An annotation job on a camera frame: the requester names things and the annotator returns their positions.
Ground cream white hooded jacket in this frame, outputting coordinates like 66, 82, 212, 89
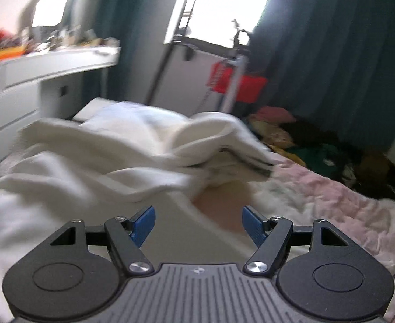
0, 102, 272, 322

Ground pile of dark clothes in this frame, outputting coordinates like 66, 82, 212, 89
280, 120, 395, 201

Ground pink and blue bedsheet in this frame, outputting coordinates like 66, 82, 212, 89
190, 154, 395, 323

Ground pink pillow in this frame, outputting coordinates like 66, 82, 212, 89
249, 106, 296, 125

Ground red bag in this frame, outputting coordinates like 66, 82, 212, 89
206, 60, 268, 104

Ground white vanity desk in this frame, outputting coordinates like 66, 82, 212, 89
0, 46, 121, 162

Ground teal curtain right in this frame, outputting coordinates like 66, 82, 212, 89
249, 0, 395, 150

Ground teal curtain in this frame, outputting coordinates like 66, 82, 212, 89
249, 0, 395, 150
83, 0, 176, 103

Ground silver tripod stand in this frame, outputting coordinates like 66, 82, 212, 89
200, 18, 252, 115

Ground cosmetic bottles on desk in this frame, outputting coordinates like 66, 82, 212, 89
31, 26, 121, 50

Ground orange tray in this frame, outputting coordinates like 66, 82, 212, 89
0, 46, 26, 61

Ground teal curtain left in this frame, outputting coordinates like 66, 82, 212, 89
83, 0, 176, 103

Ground vanity mirror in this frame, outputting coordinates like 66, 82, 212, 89
19, 0, 77, 42

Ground black window frame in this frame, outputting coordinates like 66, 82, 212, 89
164, 0, 256, 56

